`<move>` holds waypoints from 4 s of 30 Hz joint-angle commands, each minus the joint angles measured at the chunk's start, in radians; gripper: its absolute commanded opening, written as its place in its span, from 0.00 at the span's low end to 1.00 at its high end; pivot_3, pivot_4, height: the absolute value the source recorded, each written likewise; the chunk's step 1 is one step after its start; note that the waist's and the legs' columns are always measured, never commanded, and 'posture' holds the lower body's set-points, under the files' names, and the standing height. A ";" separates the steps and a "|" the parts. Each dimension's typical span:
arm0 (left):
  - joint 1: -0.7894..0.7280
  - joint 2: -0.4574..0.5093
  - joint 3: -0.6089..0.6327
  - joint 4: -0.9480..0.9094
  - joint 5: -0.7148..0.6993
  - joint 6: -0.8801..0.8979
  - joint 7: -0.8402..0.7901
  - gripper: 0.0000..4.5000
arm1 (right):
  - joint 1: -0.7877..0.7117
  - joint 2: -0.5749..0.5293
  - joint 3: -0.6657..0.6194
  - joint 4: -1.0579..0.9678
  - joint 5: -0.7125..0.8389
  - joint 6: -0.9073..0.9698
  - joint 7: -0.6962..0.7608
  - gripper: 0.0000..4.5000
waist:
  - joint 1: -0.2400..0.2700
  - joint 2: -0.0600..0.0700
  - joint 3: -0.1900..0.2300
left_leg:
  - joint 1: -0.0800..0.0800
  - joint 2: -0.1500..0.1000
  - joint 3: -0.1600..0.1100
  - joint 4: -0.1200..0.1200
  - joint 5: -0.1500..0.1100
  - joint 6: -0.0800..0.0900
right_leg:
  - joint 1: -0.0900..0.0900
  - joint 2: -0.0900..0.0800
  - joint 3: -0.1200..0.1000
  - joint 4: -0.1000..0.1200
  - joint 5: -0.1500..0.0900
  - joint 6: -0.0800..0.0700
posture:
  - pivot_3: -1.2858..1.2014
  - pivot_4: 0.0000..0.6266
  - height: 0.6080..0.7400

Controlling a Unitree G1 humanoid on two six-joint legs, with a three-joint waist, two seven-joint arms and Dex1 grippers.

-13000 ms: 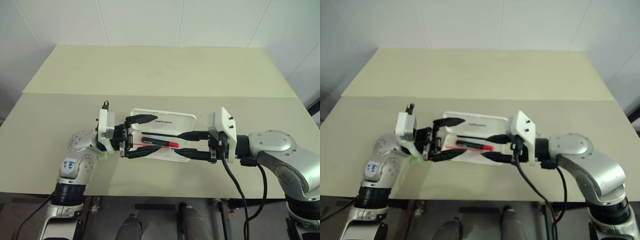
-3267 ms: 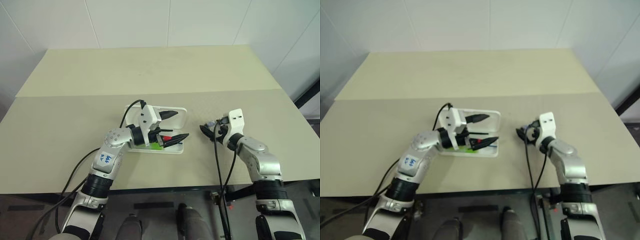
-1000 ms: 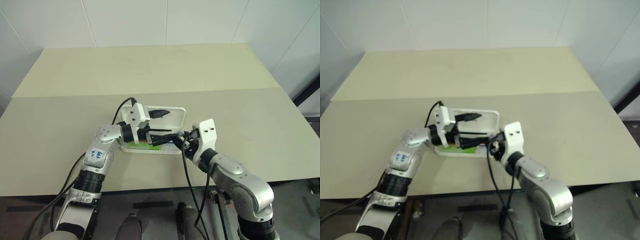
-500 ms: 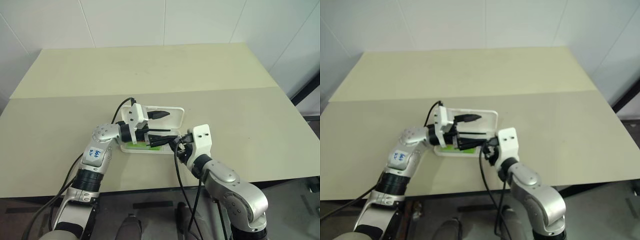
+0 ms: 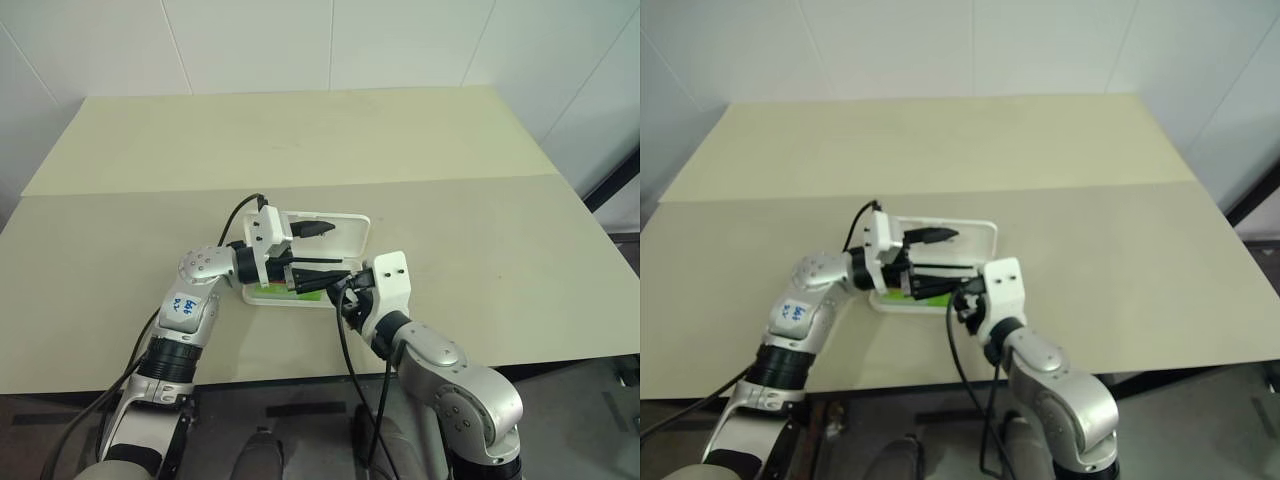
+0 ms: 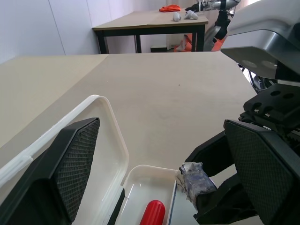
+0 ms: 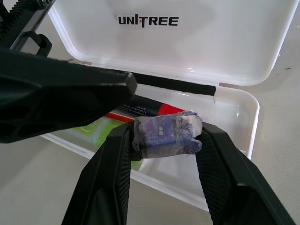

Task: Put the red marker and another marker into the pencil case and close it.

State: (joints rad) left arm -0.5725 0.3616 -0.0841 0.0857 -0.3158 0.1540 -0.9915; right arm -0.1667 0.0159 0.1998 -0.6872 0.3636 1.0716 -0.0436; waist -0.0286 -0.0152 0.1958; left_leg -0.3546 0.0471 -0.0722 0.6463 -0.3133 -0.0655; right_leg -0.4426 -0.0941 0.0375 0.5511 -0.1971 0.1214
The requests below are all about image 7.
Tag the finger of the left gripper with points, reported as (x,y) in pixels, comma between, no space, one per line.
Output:
(21,18)
(58,98)

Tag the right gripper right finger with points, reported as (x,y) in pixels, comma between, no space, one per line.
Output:
(234,187)

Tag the green rectangular eraser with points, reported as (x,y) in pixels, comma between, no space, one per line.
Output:
(98,131)

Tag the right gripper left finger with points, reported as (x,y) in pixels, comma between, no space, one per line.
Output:
(105,182)

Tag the black marker with red cap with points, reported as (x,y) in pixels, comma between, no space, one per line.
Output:
(150,106)

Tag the white plastic pencil case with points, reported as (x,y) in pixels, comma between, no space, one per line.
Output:
(187,47)

